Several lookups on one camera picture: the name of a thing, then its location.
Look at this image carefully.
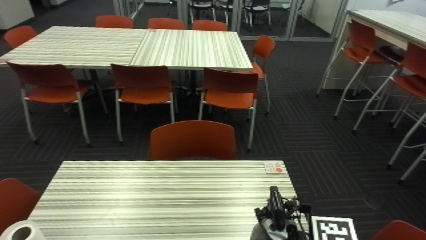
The white high table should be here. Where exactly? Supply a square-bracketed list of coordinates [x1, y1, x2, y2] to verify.
[321, 8, 426, 90]

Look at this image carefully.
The striped grey table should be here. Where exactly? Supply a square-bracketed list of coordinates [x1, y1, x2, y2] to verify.
[27, 160, 312, 240]
[0, 25, 151, 70]
[130, 28, 255, 72]

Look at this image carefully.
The white card with orange dot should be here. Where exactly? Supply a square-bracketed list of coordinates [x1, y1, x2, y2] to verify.
[263, 161, 287, 175]

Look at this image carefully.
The orange high stool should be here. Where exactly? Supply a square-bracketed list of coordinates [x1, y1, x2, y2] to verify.
[388, 111, 426, 185]
[316, 20, 403, 120]
[352, 41, 426, 135]

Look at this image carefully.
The white cube with black markers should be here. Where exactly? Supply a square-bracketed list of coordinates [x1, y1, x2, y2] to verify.
[311, 215, 360, 240]

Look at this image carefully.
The glass partition with metal frame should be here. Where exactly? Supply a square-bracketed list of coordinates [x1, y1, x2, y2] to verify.
[112, 0, 351, 43]

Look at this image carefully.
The orange chair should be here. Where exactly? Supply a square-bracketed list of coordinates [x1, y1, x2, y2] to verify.
[150, 119, 239, 162]
[147, 17, 187, 31]
[6, 61, 96, 147]
[369, 219, 426, 240]
[191, 19, 230, 32]
[3, 25, 41, 50]
[239, 34, 277, 117]
[0, 177, 43, 235]
[95, 14, 135, 30]
[110, 63, 178, 145]
[198, 67, 262, 152]

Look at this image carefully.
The white cabinet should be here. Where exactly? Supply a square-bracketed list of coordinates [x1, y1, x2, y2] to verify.
[0, 0, 37, 31]

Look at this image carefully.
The white cup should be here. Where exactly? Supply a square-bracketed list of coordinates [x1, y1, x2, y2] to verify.
[0, 219, 47, 240]

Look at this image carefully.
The black chair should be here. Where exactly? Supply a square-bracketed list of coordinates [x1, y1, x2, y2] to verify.
[215, 0, 236, 21]
[243, 0, 274, 27]
[188, 0, 216, 24]

